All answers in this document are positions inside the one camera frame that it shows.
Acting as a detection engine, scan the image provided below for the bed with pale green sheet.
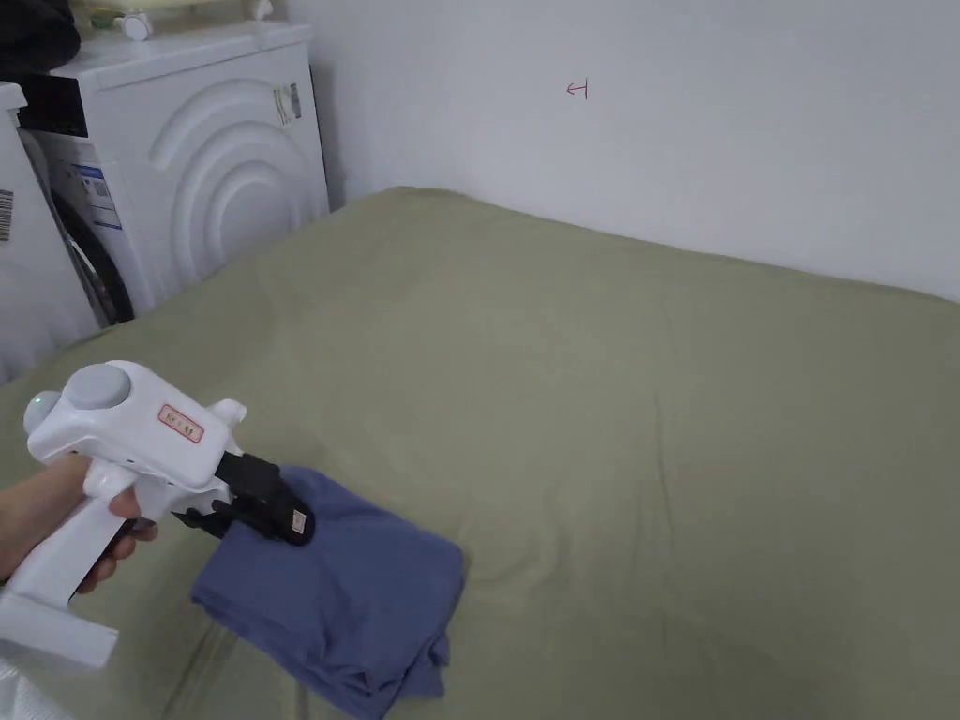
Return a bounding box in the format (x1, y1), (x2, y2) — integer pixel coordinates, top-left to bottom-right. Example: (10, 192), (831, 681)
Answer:
(0, 186), (960, 720)

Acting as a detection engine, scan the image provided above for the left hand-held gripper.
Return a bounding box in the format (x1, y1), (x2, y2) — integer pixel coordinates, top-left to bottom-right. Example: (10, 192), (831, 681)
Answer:
(0, 359), (318, 672)

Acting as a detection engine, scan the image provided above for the person's left hand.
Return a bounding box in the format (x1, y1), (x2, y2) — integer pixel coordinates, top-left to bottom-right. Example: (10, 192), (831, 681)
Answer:
(0, 454), (161, 599)

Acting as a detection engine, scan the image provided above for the dark blue garment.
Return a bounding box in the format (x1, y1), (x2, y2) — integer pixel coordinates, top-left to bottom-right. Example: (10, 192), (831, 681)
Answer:
(189, 464), (467, 711)

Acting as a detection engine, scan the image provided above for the white appliance with barcode label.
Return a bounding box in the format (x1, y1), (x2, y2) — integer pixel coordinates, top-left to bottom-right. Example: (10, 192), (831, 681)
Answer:
(0, 81), (103, 388)

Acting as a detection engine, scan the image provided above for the white washing machine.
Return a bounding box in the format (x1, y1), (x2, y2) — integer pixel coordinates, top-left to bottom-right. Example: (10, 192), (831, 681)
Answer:
(0, 0), (346, 332)

